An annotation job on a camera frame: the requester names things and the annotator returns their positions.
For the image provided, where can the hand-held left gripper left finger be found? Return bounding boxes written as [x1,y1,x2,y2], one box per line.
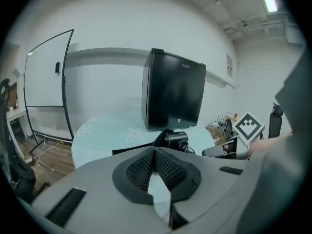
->
[31,146,169,234]

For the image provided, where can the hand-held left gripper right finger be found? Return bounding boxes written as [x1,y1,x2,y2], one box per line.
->
[155,146,248,234]

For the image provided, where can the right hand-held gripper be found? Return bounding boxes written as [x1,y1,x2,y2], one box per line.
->
[201,111,266,160]

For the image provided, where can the black cloth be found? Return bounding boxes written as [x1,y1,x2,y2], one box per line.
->
[112,129,171,156]

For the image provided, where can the person's right forearm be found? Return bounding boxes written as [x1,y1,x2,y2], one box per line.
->
[248,133,294,158]

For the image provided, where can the brown cardboard box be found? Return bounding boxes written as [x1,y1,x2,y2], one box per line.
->
[205,123,232,141]

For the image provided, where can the black mini fridge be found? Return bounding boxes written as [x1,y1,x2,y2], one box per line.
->
[140,48,207,130]

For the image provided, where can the person's grey top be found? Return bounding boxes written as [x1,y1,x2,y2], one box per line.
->
[274,42,312,141]

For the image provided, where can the white side desk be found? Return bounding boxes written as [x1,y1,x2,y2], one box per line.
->
[5,108,28,143]

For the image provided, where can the whiteboard on black stand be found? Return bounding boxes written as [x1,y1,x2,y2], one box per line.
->
[23,29,75,157]

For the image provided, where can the white ceiling pipes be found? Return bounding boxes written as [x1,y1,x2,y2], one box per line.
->
[221,12,292,42]

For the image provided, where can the paper wall notice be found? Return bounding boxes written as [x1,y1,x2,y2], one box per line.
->
[226,53,234,78]

